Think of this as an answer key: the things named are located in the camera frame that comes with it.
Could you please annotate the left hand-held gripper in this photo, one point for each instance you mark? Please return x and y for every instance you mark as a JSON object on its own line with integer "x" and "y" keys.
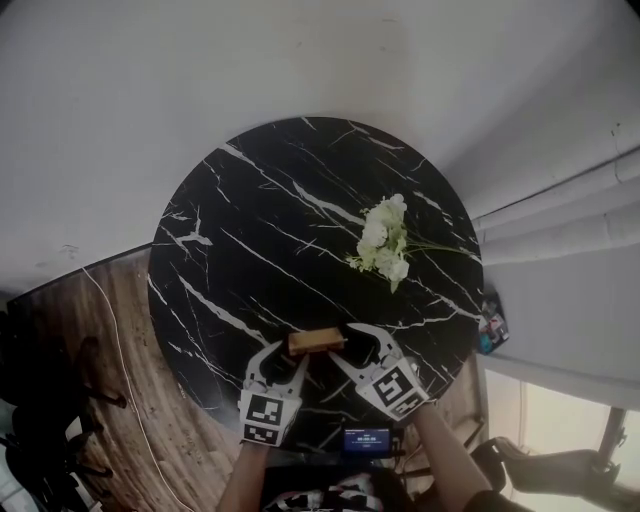
{"x": 265, "y": 415}

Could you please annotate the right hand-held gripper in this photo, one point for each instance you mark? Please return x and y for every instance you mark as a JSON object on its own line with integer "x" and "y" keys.
{"x": 395, "y": 390}

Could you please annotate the small wooden framed box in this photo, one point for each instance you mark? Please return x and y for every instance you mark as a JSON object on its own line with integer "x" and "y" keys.
{"x": 315, "y": 341}

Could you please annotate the person's left forearm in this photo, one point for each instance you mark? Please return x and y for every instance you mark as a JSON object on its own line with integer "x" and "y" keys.
{"x": 245, "y": 475}

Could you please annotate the person's right forearm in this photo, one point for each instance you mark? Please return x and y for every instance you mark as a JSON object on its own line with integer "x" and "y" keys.
{"x": 445, "y": 460}

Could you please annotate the round black marble table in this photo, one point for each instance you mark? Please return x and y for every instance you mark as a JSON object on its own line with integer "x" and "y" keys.
{"x": 260, "y": 210}

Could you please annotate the black device with blue screen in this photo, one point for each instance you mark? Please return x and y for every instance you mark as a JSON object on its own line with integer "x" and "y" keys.
{"x": 366, "y": 440}

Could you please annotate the black box of colourful items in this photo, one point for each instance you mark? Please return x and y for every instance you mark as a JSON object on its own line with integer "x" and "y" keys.
{"x": 492, "y": 327}

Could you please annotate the white artificial flower bunch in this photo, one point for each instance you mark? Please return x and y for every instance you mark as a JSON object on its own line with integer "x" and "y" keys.
{"x": 382, "y": 235}

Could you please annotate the black printed shirt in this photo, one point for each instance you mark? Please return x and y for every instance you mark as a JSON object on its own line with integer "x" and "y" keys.
{"x": 330, "y": 492}

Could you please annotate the dark framed window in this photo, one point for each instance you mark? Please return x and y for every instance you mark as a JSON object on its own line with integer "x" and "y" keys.
{"x": 560, "y": 420}

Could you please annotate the grey office chair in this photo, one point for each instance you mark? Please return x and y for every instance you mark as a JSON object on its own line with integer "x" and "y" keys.
{"x": 545, "y": 470}

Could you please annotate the black chair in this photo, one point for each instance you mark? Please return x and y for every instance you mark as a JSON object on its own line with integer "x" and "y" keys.
{"x": 35, "y": 400}

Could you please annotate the white wall pipe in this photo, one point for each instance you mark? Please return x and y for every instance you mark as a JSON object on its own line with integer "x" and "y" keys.
{"x": 560, "y": 235}
{"x": 560, "y": 192}

